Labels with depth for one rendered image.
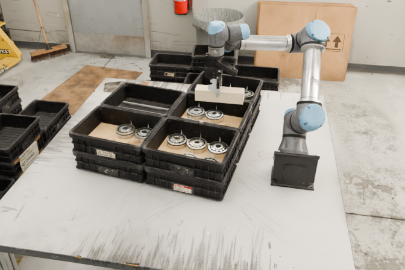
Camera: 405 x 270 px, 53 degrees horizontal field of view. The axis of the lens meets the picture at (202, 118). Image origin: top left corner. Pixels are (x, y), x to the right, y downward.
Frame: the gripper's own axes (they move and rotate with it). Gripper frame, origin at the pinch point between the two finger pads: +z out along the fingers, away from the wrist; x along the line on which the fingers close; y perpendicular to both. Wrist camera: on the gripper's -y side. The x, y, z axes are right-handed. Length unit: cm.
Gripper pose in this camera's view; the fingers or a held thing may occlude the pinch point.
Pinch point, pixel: (219, 91)
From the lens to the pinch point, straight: 203.1
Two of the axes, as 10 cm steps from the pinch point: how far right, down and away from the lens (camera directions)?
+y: -9.9, -0.9, 1.4
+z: 0.0, 8.5, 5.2
